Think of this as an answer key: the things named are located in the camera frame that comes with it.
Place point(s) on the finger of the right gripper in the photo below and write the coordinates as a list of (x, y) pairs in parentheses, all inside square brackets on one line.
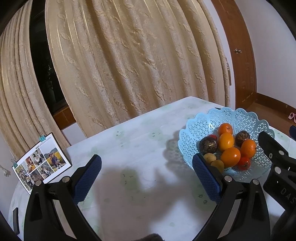
[(273, 150), (292, 132)]

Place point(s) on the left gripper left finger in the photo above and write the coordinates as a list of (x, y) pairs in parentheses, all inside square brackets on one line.
[(42, 221)]

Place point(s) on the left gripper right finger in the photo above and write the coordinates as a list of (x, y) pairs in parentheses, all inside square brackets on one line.
[(252, 219)]

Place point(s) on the orange tangerine back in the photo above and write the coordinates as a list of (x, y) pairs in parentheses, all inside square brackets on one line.
[(248, 148)]

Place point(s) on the orange tangerine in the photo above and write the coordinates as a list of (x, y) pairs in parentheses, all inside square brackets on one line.
[(248, 148), (230, 157), (225, 128)]

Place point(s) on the small red tomato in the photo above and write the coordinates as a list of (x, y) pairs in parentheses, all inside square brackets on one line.
[(244, 163)]

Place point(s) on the dark passion fruit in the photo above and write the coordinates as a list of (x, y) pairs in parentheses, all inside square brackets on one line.
[(241, 137), (208, 145)]

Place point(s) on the orange tangerine front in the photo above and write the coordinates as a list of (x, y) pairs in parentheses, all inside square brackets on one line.
[(230, 157)]

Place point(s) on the yellow-orange tangerine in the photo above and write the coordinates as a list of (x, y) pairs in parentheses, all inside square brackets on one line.
[(225, 141)]

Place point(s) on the small yellow kumquat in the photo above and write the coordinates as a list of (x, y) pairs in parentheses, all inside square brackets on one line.
[(219, 165)]

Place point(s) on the small yellow-green fruit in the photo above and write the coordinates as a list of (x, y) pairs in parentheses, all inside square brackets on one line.
[(209, 158)]

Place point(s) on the pink slippers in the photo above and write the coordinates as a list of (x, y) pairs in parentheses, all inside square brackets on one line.
[(292, 116)]

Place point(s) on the photo collage card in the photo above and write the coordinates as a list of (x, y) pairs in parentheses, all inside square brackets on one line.
[(44, 161)]

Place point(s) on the orange tangerine in basket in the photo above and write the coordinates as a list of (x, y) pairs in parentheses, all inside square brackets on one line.
[(225, 128)]

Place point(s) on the teal binder clip left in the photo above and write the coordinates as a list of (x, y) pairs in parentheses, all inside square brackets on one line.
[(15, 165)]

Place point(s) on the teal binder clip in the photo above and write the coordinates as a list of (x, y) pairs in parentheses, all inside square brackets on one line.
[(15, 165), (42, 138)]

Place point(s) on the teal binder clip top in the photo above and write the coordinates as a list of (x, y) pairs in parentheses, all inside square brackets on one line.
[(42, 138)]

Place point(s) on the brown wooden door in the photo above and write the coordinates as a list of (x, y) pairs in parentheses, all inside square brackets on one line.
[(243, 64)]

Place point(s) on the light blue lattice basket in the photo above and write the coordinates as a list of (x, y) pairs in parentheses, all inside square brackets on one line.
[(205, 124)]

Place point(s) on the pale green patterned tablecloth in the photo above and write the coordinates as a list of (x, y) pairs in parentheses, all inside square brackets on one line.
[(144, 185)]

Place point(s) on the beige curtain left panel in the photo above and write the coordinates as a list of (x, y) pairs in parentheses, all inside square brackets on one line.
[(25, 116)]

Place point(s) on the beige curtain panel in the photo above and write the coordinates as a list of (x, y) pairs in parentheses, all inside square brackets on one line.
[(25, 116), (116, 60)]

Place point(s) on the beige curtain right panel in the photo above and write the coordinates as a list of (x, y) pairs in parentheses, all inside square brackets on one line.
[(116, 60)]

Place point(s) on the metal door handle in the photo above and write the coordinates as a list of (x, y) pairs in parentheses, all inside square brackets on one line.
[(237, 51)]

